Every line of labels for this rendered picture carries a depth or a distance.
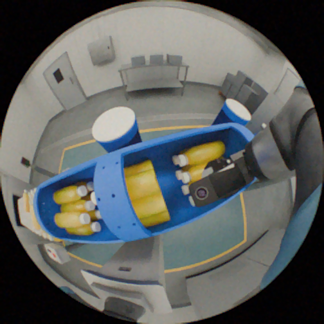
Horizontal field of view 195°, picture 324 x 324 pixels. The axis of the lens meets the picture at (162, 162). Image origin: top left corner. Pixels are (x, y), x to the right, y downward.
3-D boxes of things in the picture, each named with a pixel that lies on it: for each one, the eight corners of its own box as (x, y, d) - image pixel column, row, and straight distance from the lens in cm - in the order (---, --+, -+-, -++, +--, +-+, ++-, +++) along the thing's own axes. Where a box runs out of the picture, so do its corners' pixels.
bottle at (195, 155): (212, 143, 46) (177, 153, 37) (220, 136, 41) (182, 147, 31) (218, 157, 45) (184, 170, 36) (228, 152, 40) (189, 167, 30)
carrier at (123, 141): (130, 178, 133) (150, 177, 128) (87, 146, 61) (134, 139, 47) (130, 159, 142) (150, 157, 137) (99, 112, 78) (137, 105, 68)
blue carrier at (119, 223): (230, 191, 57) (276, 170, 39) (78, 236, 69) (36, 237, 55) (206, 148, 60) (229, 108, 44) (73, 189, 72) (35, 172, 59)
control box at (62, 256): (71, 260, 86) (61, 264, 81) (58, 254, 103) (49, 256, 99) (65, 247, 83) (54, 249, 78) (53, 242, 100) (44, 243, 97)
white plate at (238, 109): (229, 96, 115) (229, 97, 115) (222, 103, 89) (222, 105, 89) (251, 112, 116) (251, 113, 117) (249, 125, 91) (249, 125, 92)
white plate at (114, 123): (86, 144, 60) (87, 145, 60) (132, 137, 47) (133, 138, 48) (99, 111, 77) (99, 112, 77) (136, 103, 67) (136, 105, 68)
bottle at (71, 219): (67, 222, 58) (92, 221, 44) (60, 230, 54) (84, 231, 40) (60, 209, 56) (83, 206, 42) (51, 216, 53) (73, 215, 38)
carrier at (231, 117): (201, 141, 166) (192, 152, 149) (229, 96, 116) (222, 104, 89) (214, 152, 167) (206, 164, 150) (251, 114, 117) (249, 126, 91)
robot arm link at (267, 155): (288, 181, 15) (259, 118, 14) (262, 189, 17) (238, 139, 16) (294, 161, 22) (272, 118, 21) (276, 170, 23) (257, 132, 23)
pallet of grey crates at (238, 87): (250, 117, 397) (269, 93, 372) (236, 115, 333) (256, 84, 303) (233, 96, 461) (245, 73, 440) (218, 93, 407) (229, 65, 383)
